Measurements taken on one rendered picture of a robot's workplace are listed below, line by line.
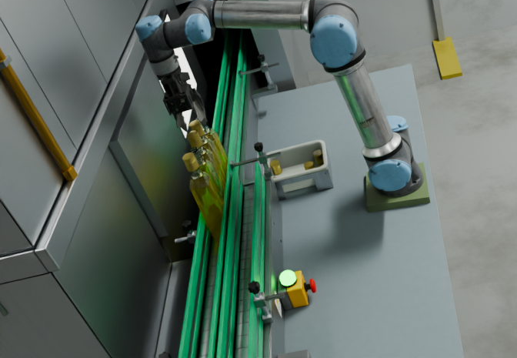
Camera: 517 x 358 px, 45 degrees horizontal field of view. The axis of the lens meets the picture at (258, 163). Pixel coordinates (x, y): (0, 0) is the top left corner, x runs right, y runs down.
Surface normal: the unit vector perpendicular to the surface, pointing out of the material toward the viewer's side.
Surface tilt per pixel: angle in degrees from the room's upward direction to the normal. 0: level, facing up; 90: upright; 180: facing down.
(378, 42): 90
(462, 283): 0
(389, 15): 90
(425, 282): 0
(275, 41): 90
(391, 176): 94
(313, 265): 0
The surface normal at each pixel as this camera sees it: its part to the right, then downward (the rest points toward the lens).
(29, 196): 0.95, -0.24
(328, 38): -0.23, 0.45
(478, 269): -0.30, -0.78
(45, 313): -0.02, 0.58
